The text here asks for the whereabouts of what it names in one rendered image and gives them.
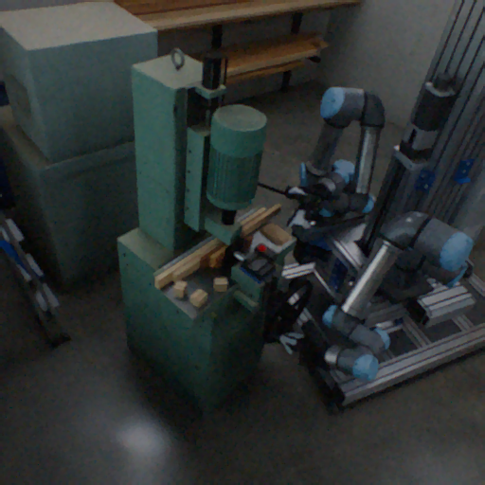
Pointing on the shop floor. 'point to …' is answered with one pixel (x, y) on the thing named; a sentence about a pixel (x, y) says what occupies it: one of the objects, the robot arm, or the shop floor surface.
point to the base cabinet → (189, 344)
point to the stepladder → (24, 272)
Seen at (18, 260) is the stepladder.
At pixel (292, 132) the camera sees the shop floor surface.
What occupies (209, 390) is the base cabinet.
